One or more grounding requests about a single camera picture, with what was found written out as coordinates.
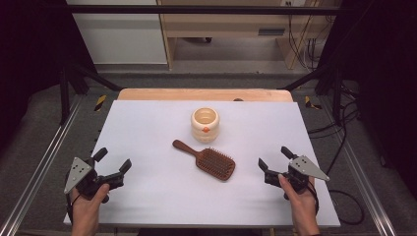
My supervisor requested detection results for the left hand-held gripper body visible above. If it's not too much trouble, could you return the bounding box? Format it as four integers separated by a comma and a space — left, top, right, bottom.
63, 156, 126, 205

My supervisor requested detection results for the cream ribbed cup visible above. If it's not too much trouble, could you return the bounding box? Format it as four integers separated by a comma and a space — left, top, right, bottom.
190, 106, 220, 144

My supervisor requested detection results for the dark curtain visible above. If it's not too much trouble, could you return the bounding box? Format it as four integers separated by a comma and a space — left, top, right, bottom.
317, 0, 417, 200
0, 0, 96, 151

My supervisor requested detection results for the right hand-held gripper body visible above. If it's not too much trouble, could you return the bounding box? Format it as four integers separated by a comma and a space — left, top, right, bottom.
264, 154, 330, 201

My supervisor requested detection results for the bundle of hanging cables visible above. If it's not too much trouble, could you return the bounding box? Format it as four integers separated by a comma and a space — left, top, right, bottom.
286, 14, 335, 72

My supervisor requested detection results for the hand-held gripper black cable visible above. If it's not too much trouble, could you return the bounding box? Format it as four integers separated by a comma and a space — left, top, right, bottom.
66, 191, 82, 224
307, 179, 320, 216

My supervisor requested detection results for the left hand-held gripper black cable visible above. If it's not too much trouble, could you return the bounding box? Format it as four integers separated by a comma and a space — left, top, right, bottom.
66, 191, 82, 224

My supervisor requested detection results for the right hand-held gripper black cable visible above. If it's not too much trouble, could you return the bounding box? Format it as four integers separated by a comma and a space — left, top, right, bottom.
307, 179, 320, 216

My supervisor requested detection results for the aluminium rail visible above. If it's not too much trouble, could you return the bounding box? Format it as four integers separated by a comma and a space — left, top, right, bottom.
0, 94, 84, 236
318, 95, 398, 236

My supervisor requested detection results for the light wooden desk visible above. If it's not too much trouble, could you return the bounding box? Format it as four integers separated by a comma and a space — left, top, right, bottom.
156, 0, 342, 71

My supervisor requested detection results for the black metal stand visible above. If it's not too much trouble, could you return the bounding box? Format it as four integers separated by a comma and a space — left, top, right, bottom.
277, 61, 346, 128
58, 61, 123, 126

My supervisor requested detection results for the black floor cable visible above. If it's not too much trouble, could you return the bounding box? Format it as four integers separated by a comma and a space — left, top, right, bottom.
307, 83, 366, 226

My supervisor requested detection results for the black horizontal frame bar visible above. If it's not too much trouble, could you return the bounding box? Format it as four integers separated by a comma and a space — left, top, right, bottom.
63, 4, 348, 16

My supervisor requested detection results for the brown wooden hairbrush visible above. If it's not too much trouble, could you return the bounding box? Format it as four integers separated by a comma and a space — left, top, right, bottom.
172, 139, 236, 182

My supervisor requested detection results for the white cabinet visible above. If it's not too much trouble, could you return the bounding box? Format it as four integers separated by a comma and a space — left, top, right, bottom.
65, 0, 168, 65

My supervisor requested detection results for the person's left hand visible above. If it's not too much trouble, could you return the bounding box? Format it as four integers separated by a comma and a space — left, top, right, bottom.
70, 183, 111, 227

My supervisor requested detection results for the yellow black tape strip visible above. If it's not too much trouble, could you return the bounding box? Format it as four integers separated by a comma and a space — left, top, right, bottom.
304, 95, 324, 111
93, 94, 108, 112

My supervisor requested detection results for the person's right hand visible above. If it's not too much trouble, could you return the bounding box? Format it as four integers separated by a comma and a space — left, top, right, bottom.
277, 173, 319, 224

